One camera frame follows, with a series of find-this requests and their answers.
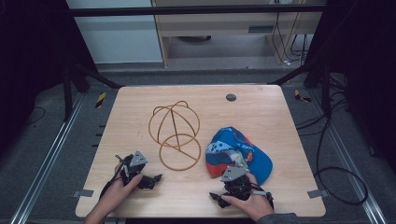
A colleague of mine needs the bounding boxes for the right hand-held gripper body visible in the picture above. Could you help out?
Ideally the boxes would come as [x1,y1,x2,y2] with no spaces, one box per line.
[219,165,254,202]

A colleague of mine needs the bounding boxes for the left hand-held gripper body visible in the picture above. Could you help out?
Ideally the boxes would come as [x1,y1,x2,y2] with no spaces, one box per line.
[115,150,157,190]

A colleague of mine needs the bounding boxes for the blue and red cap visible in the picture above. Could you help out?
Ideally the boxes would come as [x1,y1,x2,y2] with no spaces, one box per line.
[205,125,274,186]

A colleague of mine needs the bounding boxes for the person's right hand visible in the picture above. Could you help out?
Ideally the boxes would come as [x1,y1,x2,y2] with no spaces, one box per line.
[220,172,276,222]

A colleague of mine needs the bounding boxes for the person's left hand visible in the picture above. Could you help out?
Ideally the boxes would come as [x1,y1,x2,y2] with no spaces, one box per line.
[100,162,145,214]

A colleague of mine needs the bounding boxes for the yellow and black tape strip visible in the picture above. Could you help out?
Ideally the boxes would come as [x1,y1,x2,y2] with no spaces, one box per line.
[293,89,313,104]
[94,91,107,109]

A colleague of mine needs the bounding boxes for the black metal stand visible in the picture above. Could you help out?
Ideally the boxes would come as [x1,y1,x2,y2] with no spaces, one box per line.
[61,61,124,123]
[266,59,332,119]

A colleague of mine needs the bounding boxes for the white cabinet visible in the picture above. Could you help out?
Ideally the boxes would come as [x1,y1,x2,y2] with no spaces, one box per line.
[65,0,164,65]

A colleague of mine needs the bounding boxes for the dark curtain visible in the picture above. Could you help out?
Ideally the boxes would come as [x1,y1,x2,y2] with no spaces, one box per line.
[306,0,396,175]
[0,0,97,158]

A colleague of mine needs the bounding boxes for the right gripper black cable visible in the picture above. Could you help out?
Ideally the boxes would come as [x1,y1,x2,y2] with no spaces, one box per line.
[249,182,276,210]

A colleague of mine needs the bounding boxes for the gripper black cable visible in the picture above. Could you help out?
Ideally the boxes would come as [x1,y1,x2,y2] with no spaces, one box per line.
[98,163,126,201]
[249,182,276,210]

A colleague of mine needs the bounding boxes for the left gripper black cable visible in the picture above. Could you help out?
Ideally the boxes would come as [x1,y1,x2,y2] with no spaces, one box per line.
[98,163,126,201]

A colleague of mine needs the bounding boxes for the gold wire hat stand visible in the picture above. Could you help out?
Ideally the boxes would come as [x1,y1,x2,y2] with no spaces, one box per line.
[148,100,203,172]

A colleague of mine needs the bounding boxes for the grey table edge bracket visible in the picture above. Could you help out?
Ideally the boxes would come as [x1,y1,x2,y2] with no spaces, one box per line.
[306,189,330,200]
[71,189,95,199]

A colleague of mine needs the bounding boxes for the aluminium floor rail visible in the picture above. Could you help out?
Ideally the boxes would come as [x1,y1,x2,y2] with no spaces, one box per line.
[309,89,389,224]
[8,92,86,224]

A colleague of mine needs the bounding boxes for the thin black floor cable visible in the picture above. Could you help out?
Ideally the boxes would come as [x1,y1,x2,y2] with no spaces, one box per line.
[25,105,47,126]

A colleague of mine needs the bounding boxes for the bundle of black floor cables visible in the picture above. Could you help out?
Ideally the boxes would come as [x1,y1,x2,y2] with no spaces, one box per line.
[294,73,349,138]

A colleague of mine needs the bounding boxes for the long looped black floor cable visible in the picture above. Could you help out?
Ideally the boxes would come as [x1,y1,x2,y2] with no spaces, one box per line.
[313,116,370,207]

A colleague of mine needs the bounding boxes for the black cables hanging behind desk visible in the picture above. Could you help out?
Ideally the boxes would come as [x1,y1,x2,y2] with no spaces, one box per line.
[271,11,310,67]

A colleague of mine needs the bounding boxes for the black horizontal frame bar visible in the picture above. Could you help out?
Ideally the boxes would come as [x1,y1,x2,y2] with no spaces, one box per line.
[66,4,327,19]

